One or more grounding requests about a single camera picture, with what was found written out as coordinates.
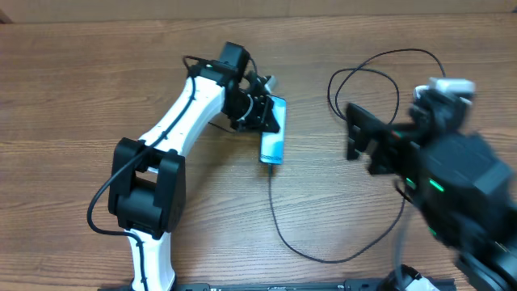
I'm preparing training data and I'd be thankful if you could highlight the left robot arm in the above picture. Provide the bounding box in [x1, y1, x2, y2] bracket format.
[106, 42, 287, 290]

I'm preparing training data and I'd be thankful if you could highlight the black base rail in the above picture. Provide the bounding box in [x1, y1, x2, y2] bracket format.
[96, 277, 457, 291]

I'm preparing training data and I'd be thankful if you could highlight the black USB charging cable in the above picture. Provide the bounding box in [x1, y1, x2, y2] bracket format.
[267, 48, 448, 264]

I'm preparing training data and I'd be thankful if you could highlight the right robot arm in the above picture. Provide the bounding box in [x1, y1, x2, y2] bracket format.
[346, 89, 516, 290]

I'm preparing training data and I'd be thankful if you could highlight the blue Galaxy smartphone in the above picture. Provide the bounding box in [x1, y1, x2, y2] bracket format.
[259, 96, 287, 165]

